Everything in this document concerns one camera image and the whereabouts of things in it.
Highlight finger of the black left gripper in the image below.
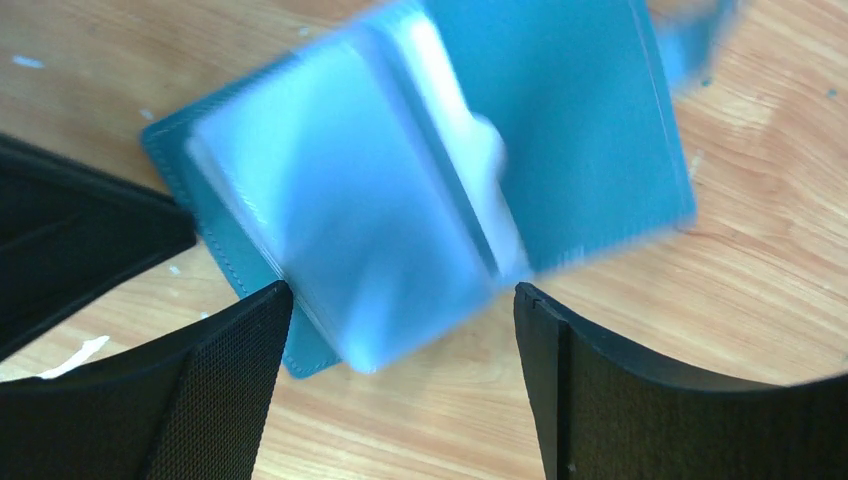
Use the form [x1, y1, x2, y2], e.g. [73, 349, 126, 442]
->
[1, 135, 196, 358]

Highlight blue leather card holder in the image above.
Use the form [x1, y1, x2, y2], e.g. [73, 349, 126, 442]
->
[141, 1, 740, 378]

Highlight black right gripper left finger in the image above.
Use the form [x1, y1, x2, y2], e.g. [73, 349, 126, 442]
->
[1, 281, 293, 479]

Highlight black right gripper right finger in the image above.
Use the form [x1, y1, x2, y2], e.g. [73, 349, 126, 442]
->
[513, 283, 847, 479]

